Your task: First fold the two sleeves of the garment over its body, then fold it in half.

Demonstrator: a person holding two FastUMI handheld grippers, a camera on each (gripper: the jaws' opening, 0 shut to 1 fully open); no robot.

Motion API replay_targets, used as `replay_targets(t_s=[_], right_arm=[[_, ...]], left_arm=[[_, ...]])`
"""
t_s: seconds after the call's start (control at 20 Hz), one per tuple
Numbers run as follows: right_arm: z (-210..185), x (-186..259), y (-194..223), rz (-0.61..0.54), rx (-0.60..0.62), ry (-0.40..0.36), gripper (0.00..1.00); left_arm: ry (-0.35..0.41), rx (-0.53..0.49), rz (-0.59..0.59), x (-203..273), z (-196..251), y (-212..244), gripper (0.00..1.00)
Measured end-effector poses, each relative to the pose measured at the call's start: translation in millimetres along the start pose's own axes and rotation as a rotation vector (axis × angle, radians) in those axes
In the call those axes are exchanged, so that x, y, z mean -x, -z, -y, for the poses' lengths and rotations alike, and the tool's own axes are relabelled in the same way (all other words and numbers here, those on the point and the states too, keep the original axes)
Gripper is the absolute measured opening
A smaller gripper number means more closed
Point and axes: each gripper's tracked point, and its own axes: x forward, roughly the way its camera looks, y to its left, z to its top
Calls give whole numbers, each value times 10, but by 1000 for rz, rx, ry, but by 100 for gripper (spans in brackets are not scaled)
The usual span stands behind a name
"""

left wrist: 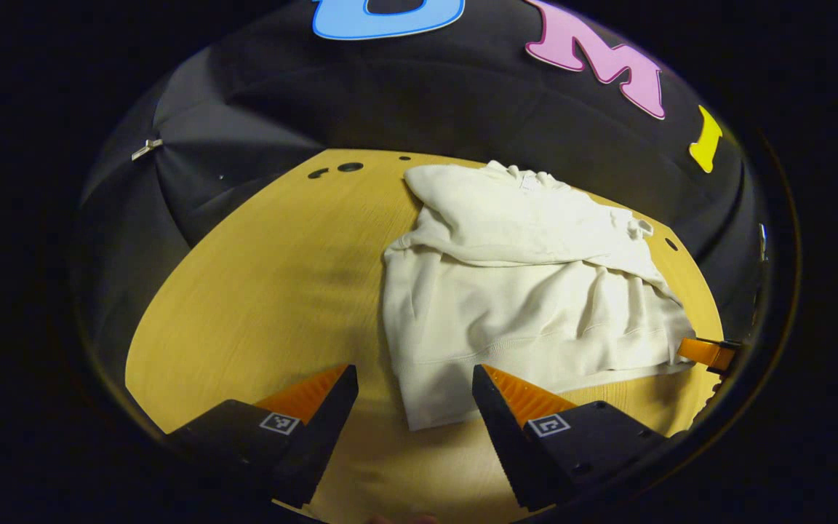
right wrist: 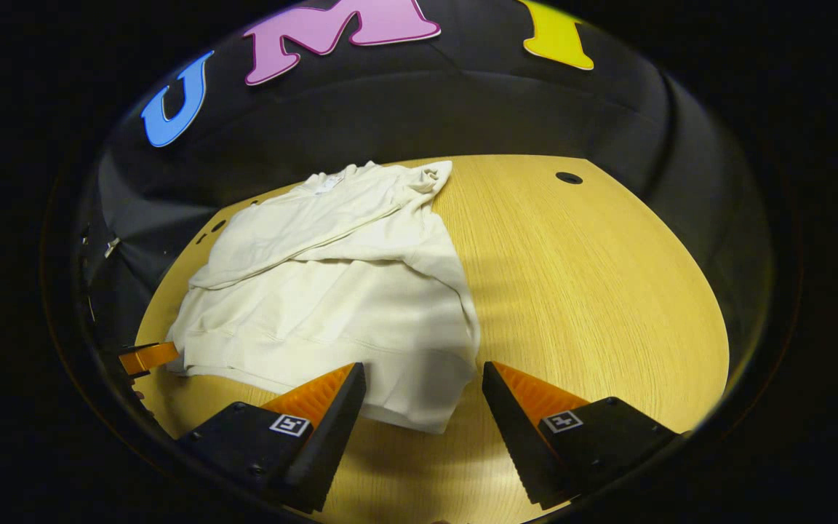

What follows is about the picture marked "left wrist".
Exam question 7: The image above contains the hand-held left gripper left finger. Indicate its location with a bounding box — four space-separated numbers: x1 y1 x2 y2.
164 364 359 509

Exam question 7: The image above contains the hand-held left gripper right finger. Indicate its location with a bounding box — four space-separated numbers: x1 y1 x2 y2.
471 364 671 512

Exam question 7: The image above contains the white sweatshirt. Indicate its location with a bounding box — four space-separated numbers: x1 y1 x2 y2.
381 160 696 432

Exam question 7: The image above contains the black backdrop cloth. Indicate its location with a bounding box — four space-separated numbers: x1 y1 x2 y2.
73 0 769 365

